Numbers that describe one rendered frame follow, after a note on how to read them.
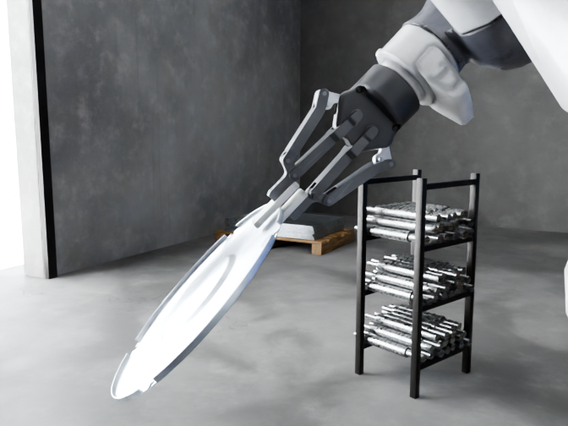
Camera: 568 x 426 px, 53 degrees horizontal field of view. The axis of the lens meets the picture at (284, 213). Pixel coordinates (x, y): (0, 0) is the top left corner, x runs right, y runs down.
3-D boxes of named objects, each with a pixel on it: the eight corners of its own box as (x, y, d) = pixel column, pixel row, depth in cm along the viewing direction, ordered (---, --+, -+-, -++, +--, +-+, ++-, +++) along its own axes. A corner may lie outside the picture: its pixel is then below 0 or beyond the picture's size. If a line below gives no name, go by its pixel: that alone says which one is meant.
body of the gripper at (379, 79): (410, 111, 73) (359, 164, 73) (365, 61, 71) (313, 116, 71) (435, 109, 65) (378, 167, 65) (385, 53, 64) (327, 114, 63)
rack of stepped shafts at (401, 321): (423, 402, 244) (432, 179, 230) (345, 368, 278) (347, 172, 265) (478, 374, 272) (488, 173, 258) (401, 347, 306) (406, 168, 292)
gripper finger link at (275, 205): (300, 186, 66) (296, 182, 66) (257, 229, 66) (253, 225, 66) (295, 183, 69) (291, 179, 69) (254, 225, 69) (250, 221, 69)
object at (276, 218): (79, 441, 64) (73, 437, 64) (176, 284, 88) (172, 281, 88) (243, 320, 49) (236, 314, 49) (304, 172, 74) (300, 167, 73)
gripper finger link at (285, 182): (304, 171, 67) (286, 153, 66) (274, 202, 67) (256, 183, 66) (303, 170, 68) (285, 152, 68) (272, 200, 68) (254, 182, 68)
